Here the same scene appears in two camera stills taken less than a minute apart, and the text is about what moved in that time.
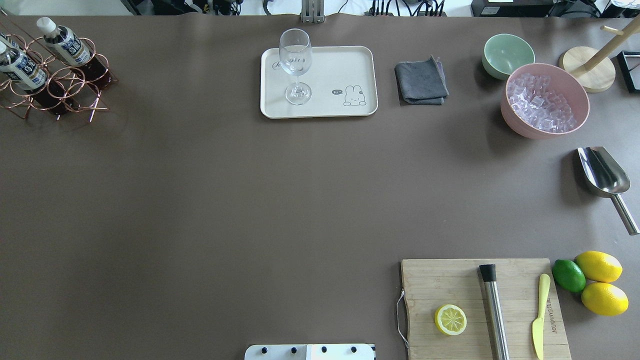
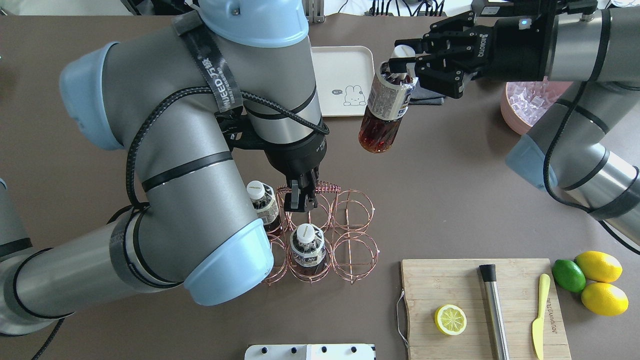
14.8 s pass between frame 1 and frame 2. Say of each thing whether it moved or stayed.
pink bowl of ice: stayed
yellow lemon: stayed
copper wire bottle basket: moved
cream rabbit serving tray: stayed
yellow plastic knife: stayed
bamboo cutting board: stayed
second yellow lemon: stayed
